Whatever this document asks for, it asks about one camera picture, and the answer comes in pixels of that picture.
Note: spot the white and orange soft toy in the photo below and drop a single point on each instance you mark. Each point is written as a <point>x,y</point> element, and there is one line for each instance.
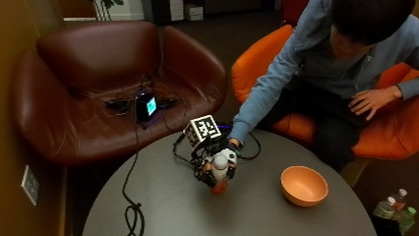
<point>222,167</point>

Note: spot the orange armchair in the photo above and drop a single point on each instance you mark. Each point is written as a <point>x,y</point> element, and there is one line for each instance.
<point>389,128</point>

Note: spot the white marker cube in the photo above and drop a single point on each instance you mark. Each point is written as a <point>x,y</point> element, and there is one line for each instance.
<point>202,129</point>

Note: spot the the person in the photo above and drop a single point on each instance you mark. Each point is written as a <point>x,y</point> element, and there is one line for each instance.
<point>332,65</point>

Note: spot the orange bowl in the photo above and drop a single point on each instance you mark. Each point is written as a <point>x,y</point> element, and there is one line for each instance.
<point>304,186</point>

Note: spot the black device with lit screen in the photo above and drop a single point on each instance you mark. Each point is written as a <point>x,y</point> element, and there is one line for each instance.
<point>147,107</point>

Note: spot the clear bottle red label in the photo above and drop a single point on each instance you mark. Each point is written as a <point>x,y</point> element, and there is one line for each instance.
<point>400,198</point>

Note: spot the clear bottle white cap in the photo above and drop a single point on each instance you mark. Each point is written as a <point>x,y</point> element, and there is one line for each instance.
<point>385,207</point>

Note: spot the brown leather armchair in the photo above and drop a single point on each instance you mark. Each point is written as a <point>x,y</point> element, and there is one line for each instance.
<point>110,88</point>

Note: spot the clear bottle green cap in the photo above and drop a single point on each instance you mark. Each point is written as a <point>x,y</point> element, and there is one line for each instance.
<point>406,219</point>

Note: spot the white storage box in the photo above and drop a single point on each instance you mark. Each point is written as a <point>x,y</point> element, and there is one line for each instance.
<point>194,12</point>

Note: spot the white wall socket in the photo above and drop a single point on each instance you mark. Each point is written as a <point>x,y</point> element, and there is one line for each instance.
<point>30,185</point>

